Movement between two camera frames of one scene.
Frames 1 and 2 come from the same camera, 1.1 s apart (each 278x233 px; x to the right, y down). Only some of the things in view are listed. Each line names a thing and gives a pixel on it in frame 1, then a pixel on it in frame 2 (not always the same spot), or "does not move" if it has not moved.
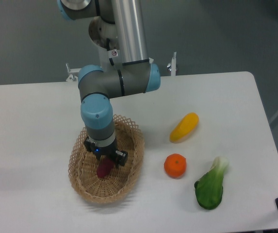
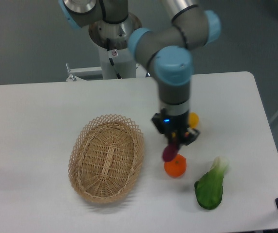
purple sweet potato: [104, 167] to [170, 152]
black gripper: [110, 152] to [175, 128]
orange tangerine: [175, 165] does not move
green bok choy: [209, 188] does not move
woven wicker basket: [82, 167] does not move
